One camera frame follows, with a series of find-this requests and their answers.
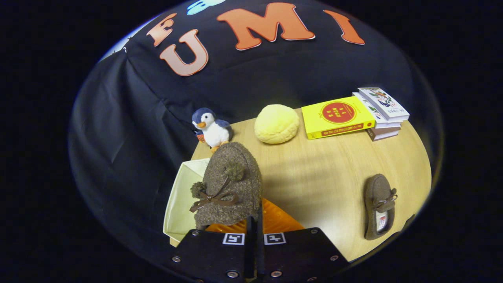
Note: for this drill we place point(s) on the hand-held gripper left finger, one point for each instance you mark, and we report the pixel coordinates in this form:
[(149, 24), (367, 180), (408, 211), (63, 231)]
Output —
[(248, 251)]

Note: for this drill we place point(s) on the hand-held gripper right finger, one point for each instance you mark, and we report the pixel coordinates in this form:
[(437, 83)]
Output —
[(260, 236)]

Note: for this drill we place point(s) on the brown fuzzy shoe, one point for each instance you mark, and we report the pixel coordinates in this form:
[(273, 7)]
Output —
[(379, 200), (232, 184)]

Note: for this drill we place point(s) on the beige fabric storage box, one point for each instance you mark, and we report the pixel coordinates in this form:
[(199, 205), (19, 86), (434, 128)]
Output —
[(180, 196)]

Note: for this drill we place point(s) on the yellow bread plush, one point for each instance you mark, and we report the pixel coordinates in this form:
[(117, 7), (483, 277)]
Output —
[(276, 124)]

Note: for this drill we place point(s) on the blue white penguin plush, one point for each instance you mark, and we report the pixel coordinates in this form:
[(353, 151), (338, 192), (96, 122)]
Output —
[(214, 131)]

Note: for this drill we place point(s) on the yellow book red circle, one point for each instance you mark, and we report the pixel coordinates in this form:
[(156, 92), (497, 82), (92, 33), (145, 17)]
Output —
[(338, 116)]

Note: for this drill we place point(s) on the brown book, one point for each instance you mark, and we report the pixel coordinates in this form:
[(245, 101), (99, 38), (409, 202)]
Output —
[(383, 133)]

